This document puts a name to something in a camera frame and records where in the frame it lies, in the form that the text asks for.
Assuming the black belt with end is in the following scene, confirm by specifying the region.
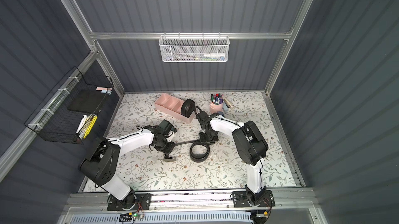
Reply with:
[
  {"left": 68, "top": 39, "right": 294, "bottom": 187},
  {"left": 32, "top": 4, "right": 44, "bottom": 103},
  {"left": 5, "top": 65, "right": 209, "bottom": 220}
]
[{"left": 170, "top": 140, "right": 211, "bottom": 163}]

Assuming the pink compartment storage box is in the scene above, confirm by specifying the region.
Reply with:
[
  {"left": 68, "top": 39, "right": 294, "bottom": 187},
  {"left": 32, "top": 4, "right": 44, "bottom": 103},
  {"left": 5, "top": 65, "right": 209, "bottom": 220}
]
[{"left": 154, "top": 93, "right": 195, "bottom": 123}]

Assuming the long black belt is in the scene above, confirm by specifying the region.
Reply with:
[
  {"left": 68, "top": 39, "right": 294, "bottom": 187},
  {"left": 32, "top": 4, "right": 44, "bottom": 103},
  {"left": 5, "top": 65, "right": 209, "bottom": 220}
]
[{"left": 180, "top": 99, "right": 196, "bottom": 118}]

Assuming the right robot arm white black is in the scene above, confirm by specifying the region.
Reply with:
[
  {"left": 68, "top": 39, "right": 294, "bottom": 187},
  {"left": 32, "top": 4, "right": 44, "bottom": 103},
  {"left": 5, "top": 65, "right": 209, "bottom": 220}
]
[{"left": 194, "top": 106, "right": 269, "bottom": 206}]

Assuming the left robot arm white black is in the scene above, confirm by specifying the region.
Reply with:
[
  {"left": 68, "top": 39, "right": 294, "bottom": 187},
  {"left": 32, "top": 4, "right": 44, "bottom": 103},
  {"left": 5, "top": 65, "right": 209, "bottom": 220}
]
[{"left": 79, "top": 120, "right": 177, "bottom": 202}]

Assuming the pink pen cup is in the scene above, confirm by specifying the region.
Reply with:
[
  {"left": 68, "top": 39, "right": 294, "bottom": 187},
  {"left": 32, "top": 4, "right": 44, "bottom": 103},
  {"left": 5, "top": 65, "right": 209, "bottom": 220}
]
[{"left": 209, "top": 93, "right": 224, "bottom": 114}]

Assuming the yellow marker in basket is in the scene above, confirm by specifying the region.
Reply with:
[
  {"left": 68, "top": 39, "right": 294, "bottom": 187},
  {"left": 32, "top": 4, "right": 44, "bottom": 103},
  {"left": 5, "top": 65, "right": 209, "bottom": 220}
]
[{"left": 80, "top": 115, "right": 98, "bottom": 139}]

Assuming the white perforated front panel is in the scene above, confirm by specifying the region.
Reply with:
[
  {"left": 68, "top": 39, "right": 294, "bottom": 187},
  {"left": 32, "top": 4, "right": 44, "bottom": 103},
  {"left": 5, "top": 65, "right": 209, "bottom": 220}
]
[{"left": 70, "top": 211, "right": 254, "bottom": 224}]

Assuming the aluminium front rail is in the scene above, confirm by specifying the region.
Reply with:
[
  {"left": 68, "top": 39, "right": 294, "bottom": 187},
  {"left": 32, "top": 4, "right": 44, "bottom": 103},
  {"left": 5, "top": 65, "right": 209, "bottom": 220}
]
[{"left": 62, "top": 187, "right": 320, "bottom": 214}]

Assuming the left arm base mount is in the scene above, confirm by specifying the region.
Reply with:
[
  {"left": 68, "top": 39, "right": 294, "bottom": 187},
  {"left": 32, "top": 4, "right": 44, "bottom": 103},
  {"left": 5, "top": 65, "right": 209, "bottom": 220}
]
[{"left": 107, "top": 193, "right": 152, "bottom": 212}]

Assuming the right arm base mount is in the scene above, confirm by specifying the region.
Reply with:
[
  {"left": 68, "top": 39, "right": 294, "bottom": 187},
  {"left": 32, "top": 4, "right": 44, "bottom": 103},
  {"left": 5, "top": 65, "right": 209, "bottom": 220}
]
[{"left": 230, "top": 190, "right": 275, "bottom": 208}]

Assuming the white wire mesh basket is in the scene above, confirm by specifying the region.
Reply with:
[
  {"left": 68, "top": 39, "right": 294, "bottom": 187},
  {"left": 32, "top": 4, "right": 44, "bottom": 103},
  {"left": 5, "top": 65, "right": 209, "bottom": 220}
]
[{"left": 159, "top": 36, "right": 230, "bottom": 63}]

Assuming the black wire wall basket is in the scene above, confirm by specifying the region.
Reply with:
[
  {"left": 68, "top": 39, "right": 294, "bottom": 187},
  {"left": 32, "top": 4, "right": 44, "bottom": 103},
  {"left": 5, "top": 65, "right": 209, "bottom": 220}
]
[{"left": 25, "top": 69, "right": 114, "bottom": 144}]

